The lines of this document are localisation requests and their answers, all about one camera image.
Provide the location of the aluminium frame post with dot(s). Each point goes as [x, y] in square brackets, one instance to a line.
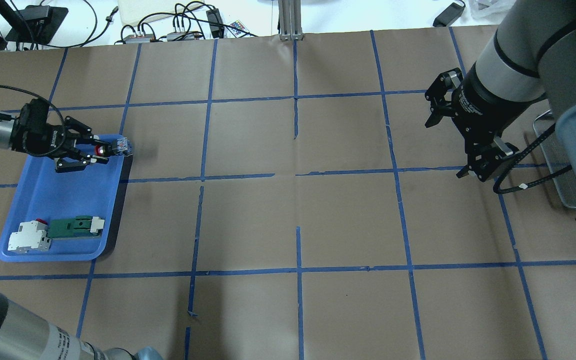
[290, 20]

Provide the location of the clear plastic bag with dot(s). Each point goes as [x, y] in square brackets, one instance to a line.
[480, 9]

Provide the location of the white circuit breaker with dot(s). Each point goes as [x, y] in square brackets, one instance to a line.
[31, 235]

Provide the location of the red emergency stop button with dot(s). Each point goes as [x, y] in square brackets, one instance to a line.
[119, 147]

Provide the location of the blue plastic tray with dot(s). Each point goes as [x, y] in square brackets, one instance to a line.
[42, 193]

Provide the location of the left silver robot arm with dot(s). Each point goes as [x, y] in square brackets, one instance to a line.
[7, 123]

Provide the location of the black power adapter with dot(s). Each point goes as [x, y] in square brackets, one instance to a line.
[450, 14]

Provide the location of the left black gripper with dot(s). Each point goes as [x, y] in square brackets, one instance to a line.
[43, 142]

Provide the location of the green terminal block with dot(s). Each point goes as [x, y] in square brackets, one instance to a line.
[81, 226]

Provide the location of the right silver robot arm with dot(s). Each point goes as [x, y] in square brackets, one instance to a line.
[530, 57]

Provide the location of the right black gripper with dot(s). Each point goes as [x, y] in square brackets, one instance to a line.
[479, 106]

